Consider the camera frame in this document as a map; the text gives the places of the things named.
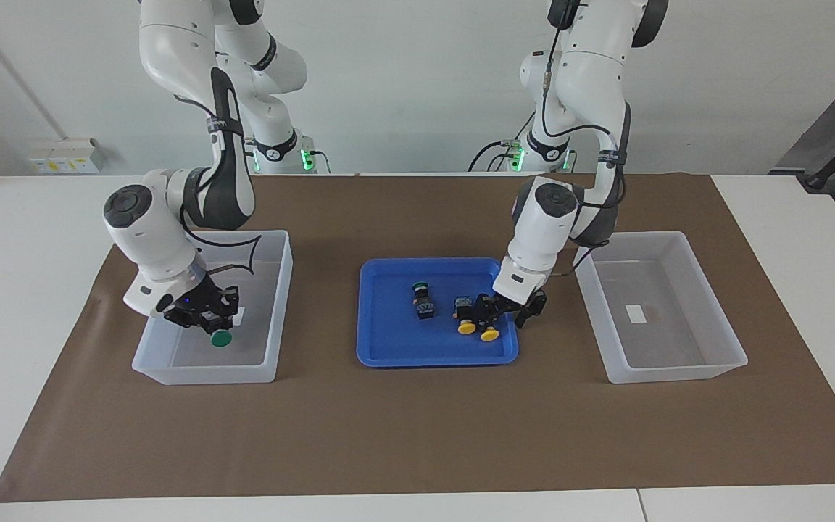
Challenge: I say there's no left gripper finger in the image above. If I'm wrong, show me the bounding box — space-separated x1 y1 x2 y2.
475 293 503 331
515 290 549 331

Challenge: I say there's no translucent white plastic box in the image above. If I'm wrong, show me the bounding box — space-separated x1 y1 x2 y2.
573 230 749 385
131 229 294 386

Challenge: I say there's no blue plastic tray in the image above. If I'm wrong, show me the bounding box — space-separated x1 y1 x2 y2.
356 257 520 368

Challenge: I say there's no brown table mat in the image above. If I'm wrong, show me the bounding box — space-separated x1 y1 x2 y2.
0 173 835 504

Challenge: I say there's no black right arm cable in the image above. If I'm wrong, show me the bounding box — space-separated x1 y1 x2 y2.
173 93 266 278

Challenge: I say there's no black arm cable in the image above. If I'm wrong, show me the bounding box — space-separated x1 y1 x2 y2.
539 0 633 278
173 93 266 278

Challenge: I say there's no white wall socket strip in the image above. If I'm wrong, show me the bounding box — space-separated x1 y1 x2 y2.
28 137 105 176

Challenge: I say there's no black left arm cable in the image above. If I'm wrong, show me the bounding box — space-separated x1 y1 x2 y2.
539 0 633 278

